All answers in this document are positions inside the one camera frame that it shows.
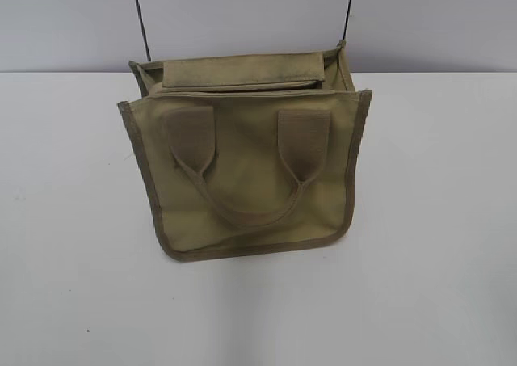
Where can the khaki yellow canvas bag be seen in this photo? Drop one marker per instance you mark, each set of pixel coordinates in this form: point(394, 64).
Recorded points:
point(247, 155)

